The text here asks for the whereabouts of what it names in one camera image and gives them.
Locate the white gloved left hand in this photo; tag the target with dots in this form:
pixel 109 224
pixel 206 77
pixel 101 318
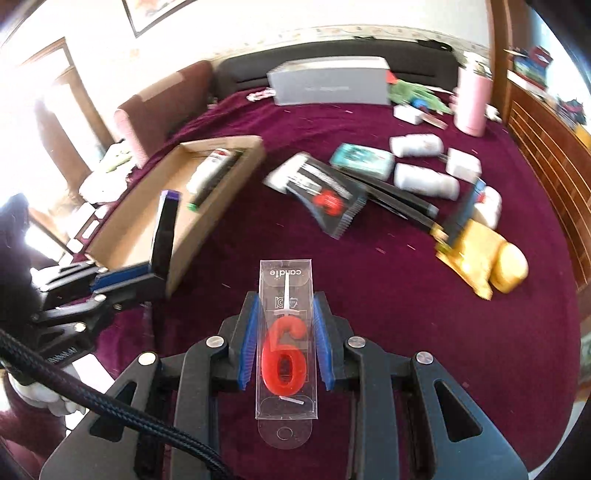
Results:
pixel 41 397

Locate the pink thermos bottle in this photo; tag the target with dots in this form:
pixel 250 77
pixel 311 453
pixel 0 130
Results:
pixel 472 96

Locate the framed horse painting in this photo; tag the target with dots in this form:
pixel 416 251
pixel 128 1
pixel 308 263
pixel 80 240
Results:
pixel 144 14

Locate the purple capped black marker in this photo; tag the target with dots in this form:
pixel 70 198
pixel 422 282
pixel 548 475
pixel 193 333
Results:
pixel 163 237

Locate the maroon bed cover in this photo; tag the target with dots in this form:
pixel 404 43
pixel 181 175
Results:
pixel 516 354

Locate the grey capped black marker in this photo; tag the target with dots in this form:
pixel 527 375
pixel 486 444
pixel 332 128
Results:
pixel 392 191

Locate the green capped black marker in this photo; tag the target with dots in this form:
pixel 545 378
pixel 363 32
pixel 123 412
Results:
pixel 199 198

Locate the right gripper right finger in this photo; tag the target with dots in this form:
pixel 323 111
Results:
pixel 410 419

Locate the pink foil sachet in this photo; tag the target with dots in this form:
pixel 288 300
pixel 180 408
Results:
pixel 434 121

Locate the green cloth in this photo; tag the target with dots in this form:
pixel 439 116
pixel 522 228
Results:
pixel 403 92

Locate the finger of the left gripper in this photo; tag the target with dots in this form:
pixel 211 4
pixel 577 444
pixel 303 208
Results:
pixel 124 274
pixel 122 293

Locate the small white pill bottle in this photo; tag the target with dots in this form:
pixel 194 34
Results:
pixel 417 145

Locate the olive capped black marker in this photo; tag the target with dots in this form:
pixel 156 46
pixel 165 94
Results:
pixel 454 226

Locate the grey shoe box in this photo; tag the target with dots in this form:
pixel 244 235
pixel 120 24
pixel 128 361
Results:
pixel 331 80

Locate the number six candle box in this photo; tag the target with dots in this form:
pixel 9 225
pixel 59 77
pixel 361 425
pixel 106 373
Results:
pixel 286 360

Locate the floral bedding pile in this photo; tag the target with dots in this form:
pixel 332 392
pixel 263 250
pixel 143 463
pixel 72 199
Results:
pixel 108 181

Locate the white spray bottle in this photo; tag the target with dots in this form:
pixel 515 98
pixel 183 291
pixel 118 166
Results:
pixel 206 170

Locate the white power adapter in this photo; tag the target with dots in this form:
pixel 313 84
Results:
pixel 462 165

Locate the maroon armchair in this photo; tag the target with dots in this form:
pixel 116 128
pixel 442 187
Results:
pixel 150 117

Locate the white usb charger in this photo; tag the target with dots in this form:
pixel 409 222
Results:
pixel 409 114

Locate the yellow capped black marker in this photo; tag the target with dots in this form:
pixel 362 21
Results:
pixel 401 209

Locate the black crab snack bag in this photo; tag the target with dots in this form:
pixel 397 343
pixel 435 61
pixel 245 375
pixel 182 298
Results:
pixel 331 197

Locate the yellow round jar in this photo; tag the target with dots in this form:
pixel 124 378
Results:
pixel 510 269

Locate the orange foil snack packet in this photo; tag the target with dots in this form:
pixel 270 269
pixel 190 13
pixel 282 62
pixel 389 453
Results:
pixel 474 255

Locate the brown wooden footboard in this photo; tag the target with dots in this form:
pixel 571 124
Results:
pixel 558 158

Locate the white bottle red label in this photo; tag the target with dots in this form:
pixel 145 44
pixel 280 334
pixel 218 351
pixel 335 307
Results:
pixel 487 210

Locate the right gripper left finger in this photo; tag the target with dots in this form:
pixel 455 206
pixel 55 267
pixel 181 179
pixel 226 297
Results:
pixel 178 391

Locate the teal tissue pack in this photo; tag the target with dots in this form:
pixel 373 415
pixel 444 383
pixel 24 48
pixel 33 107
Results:
pixel 365 160

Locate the large white pill bottle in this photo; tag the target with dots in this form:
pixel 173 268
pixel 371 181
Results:
pixel 425 181

